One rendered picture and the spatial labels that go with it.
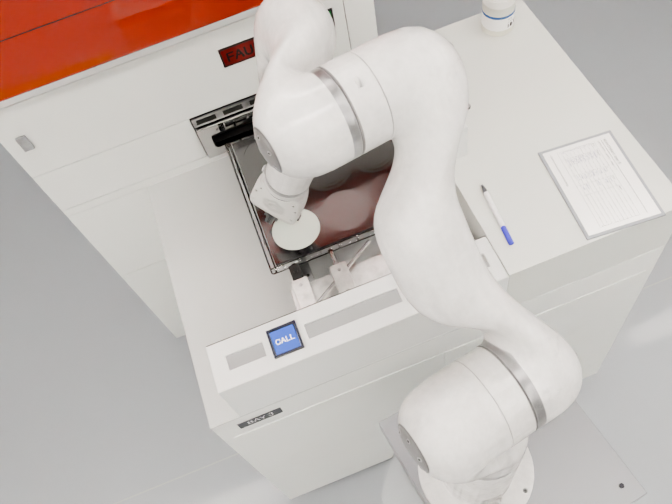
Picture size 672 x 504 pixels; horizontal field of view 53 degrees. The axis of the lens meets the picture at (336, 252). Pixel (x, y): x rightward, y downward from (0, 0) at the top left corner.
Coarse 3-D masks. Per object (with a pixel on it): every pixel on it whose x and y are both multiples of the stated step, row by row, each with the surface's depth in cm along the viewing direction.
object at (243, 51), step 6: (246, 42) 136; (252, 42) 136; (234, 48) 136; (240, 48) 137; (246, 48) 137; (252, 48) 138; (222, 54) 136; (228, 54) 137; (234, 54) 137; (240, 54) 138; (246, 54) 138; (252, 54) 139; (228, 60) 138; (234, 60) 138; (240, 60) 139
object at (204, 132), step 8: (240, 112) 151; (248, 112) 150; (216, 120) 150; (224, 120) 150; (232, 120) 150; (240, 120) 151; (248, 120) 152; (200, 128) 150; (208, 128) 150; (216, 128) 151; (224, 128) 152; (200, 136) 151; (208, 136) 152; (240, 136) 156; (248, 136) 156; (208, 144) 154; (216, 144) 156; (224, 144) 156; (208, 152) 156; (216, 152) 157; (224, 152) 158
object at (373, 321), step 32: (384, 288) 121; (288, 320) 121; (320, 320) 120; (352, 320) 119; (384, 320) 118; (416, 320) 120; (224, 352) 120; (256, 352) 119; (320, 352) 117; (352, 352) 122; (384, 352) 127; (224, 384) 116; (256, 384) 118; (288, 384) 123
